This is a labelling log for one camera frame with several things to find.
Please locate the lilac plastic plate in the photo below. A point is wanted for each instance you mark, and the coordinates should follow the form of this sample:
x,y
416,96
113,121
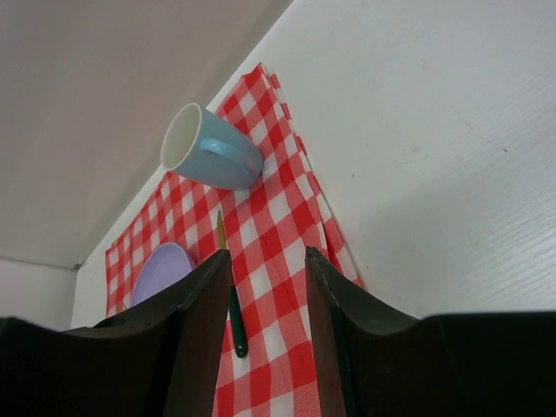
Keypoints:
x,y
167,265

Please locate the gold knife dark handle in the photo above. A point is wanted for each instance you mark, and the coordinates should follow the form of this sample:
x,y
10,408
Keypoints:
x,y
239,335

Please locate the red white checkered cloth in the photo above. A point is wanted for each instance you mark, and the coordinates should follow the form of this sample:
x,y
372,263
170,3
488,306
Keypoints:
x,y
268,229

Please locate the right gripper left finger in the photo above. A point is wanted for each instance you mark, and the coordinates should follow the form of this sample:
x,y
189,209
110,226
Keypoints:
x,y
158,358

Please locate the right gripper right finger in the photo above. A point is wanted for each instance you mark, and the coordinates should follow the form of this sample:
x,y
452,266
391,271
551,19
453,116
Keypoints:
x,y
373,360

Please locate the white mug blue handle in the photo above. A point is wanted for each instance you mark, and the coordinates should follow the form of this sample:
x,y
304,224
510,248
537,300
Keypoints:
x,y
202,147

